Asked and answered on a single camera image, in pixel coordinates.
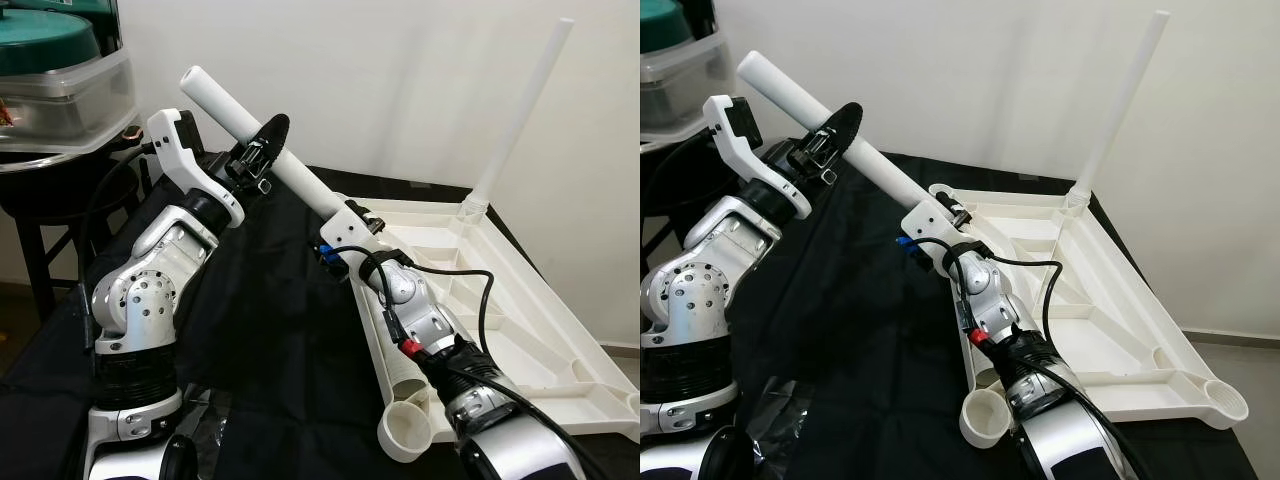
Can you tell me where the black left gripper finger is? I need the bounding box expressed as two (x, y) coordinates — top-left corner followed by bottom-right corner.
(825, 102), (867, 149)
(255, 112), (292, 153)

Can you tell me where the framed picture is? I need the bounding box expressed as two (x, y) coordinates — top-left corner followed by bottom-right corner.
(55, 0), (126, 51)

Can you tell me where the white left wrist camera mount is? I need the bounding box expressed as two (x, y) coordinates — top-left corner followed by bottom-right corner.
(703, 95), (813, 219)
(147, 108), (246, 229)

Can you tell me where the black wok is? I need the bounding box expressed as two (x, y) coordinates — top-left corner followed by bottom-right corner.
(0, 125), (146, 221)
(640, 120), (721, 216)

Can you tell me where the black tablecloth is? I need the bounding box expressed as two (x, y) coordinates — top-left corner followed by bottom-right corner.
(0, 150), (640, 480)
(640, 145), (1261, 480)

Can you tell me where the green pot with lid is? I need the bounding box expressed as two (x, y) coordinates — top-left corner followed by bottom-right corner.
(0, 5), (101, 76)
(640, 0), (691, 56)

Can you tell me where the white plastic table top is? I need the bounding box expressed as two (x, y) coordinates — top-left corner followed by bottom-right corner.
(925, 183), (1251, 449)
(340, 193), (640, 463)

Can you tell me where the black wooden stool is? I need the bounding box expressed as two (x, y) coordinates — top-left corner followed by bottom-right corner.
(15, 200), (101, 321)

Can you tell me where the clear tape patch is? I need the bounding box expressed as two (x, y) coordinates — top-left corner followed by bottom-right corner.
(175, 385), (236, 471)
(745, 385), (816, 471)

